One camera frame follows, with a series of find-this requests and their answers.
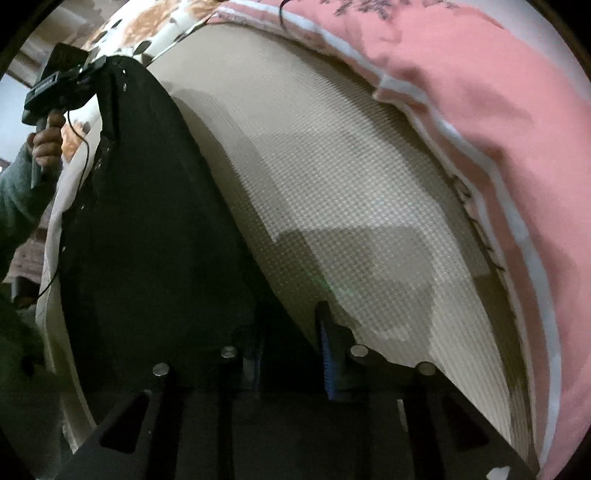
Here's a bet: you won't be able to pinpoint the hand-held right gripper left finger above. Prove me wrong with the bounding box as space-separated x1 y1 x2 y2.
60 340 267 480

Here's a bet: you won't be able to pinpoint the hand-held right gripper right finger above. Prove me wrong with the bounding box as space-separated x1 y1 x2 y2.
315 301 539 480

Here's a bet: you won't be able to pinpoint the black pants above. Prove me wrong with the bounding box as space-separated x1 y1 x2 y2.
58 55 333 430

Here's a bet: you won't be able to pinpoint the person's left forearm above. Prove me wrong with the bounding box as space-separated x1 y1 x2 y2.
0 141 63 282

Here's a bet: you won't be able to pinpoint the person's left hand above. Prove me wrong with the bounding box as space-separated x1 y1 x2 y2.
28 111 68 169

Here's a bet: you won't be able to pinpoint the floral printed bed sheet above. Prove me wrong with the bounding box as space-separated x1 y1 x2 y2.
34 0 232 453

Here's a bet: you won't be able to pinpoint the beige woven mat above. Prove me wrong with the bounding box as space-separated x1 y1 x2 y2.
148 23 541 472

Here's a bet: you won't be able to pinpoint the pink white-striped blanket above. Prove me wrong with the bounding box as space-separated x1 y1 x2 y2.
210 0 591 480

